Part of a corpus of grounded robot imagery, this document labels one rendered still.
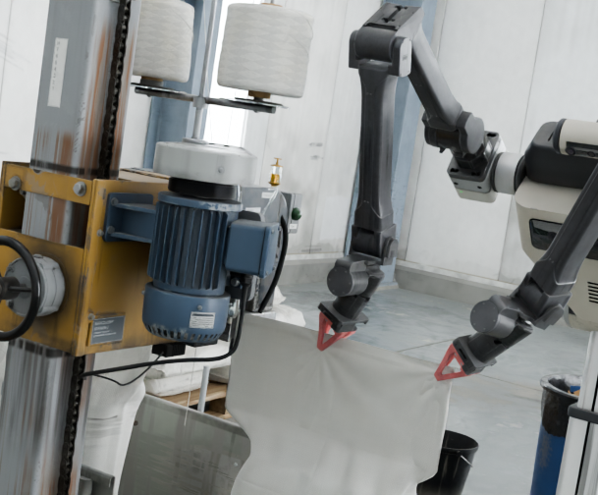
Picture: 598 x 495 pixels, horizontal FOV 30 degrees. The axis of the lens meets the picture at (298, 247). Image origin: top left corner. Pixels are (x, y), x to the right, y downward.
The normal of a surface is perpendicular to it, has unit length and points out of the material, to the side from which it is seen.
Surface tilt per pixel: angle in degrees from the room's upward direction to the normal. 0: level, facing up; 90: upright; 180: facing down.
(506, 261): 90
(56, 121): 90
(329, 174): 90
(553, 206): 40
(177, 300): 92
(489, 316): 77
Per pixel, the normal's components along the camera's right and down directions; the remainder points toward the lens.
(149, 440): -0.53, 0.02
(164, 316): -0.34, 0.07
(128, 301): 0.83, 0.18
